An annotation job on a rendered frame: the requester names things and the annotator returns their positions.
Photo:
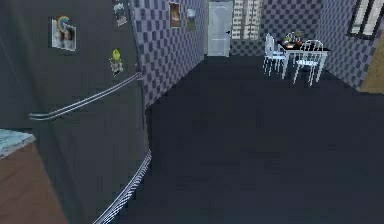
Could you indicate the white paper fridge note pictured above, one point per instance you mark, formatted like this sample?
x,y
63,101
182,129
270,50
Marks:
x,y
120,13

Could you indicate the white room door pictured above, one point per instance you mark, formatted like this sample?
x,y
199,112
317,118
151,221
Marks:
x,y
219,30

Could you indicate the white chair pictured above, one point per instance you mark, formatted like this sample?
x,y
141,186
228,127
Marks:
x,y
274,55
310,60

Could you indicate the dark framed window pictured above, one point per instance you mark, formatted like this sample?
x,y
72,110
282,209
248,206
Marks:
x,y
366,18

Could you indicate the brown cupboard with pale worktop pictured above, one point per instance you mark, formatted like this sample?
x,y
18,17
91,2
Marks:
x,y
23,186

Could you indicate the rainbow photo fridge magnet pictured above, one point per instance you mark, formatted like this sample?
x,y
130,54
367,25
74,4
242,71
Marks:
x,y
63,33

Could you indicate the dark grey fridge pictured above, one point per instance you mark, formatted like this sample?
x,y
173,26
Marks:
x,y
83,133

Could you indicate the green and white wall picture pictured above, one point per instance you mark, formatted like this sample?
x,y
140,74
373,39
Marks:
x,y
190,19

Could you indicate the yellow headed fridge magnet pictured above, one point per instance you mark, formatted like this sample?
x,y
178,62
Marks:
x,y
116,63

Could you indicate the black topped white table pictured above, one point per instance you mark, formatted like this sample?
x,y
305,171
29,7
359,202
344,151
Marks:
x,y
301,50

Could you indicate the orange framed wall picture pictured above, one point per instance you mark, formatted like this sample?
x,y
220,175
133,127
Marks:
x,y
174,15

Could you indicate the green items on table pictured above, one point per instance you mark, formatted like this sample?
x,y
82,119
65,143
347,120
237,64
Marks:
x,y
292,39

